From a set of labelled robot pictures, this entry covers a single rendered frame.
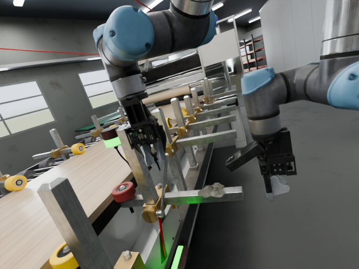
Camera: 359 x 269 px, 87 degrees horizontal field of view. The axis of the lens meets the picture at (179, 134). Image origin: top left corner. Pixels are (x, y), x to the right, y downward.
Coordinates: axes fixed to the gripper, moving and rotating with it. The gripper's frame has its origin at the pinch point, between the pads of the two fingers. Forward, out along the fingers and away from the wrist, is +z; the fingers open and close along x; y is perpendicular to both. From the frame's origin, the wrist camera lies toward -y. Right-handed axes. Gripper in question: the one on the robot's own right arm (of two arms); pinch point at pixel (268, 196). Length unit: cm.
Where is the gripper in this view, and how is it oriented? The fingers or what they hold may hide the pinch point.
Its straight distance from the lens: 62.8
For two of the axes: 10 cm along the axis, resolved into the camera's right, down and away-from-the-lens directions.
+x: 2.6, -3.4, 9.0
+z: 2.8, 9.2, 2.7
